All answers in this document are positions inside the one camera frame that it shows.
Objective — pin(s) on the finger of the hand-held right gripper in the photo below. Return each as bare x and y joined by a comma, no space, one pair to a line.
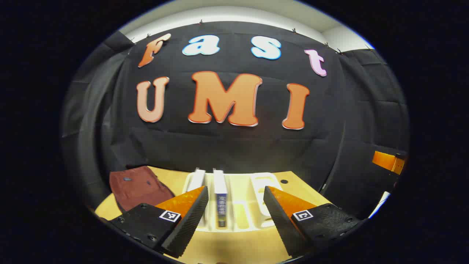
384,161

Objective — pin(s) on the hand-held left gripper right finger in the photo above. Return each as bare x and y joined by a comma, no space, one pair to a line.
280,223

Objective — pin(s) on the cream desktop bookshelf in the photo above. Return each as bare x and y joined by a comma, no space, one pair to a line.
242,190

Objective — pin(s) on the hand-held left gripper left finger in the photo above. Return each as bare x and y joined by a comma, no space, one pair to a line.
190,223

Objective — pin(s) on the maroon schoolbag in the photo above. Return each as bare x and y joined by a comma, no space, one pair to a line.
137,187

